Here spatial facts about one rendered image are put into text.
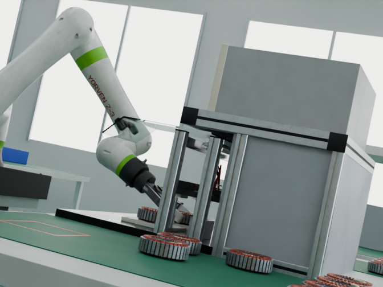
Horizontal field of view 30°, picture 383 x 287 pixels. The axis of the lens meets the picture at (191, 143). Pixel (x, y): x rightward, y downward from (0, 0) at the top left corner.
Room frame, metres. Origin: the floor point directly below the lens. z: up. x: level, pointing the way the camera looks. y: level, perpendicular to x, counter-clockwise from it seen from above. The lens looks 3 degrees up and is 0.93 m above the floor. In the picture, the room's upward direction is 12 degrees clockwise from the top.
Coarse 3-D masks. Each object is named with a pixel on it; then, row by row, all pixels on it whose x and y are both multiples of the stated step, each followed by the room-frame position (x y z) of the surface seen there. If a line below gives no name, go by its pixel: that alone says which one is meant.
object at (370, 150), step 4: (368, 148) 2.75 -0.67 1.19; (372, 148) 2.75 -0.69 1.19; (376, 148) 2.74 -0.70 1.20; (380, 148) 2.74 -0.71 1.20; (368, 152) 2.75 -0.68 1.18; (372, 152) 2.75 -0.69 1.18; (376, 152) 2.74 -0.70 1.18; (380, 152) 2.74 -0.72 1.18; (372, 156) 2.82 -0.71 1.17; (376, 156) 2.78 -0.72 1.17; (380, 156) 2.74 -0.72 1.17; (376, 160) 2.97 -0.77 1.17; (380, 160) 2.92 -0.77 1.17
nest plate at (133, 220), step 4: (124, 216) 2.10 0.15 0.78; (124, 220) 2.08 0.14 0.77; (128, 220) 2.08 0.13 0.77; (132, 220) 2.08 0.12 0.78; (136, 220) 2.07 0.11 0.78; (140, 220) 2.07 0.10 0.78; (140, 224) 2.07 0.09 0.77; (144, 224) 2.06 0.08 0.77; (148, 224) 2.06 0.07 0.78; (152, 224) 2.05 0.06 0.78; (172, 228) 2.07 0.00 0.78; (176, 228) 2.10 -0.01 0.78; (180, 228) 2.13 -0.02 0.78; (184, 228) 2.16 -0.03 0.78
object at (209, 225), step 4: (208, 220) 2.06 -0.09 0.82; (212, 220) 2.10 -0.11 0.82; (208, 224) 2.06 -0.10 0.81; (212, 224) 2.09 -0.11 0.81; (188, 228) 2.05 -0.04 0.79; (208, 228) 2.06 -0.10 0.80; (212, 228) 2.10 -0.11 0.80; (188, 232) 2.05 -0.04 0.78; (204, 232) 2.04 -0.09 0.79; (208, 232) 2.07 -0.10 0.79; (204, 236) 2.05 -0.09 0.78; (208, 236) 2.08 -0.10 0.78
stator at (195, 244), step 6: (162, 234) 1.73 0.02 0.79; (168, 234) 1.78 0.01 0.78; (174, 234) 1.80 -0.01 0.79; (180, 240) 1.70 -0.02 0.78; (186, 240) 1.71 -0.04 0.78; (192, 240) 1.72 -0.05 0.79; (198, 240) 1.75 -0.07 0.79; (192, 246) 1.71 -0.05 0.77; (198, 246) 1.73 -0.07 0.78; (192, 252) 1.72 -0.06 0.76; (198, 252) 1.74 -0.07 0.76
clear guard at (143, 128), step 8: (120, 120) 2.03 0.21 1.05; (128, 120) 2.06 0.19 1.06; (136, 120) 2.02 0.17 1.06; (144, 120) 2.00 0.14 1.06; (112, 128) 2.05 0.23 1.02; (120, 128) 2.08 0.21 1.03; (128, 128) 2.12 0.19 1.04; (136, 128) 2.15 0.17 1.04; (144, 128) 2.18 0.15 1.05; (152, 128) 2.22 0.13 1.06; (160, 128) 2.15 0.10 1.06; (168, 128) 2.07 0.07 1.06; (176, 128) 2.00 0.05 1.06; (184, 128) 1.96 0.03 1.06; (120, 136) 2.14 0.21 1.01; (128, 136) 2.17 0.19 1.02; (136, 136) 2.21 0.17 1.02; (144, 136) 2.25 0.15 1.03; (192, 136) 2.20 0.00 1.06; (200, 136) 2.12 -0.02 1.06; (216, 136) 1.97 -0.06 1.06
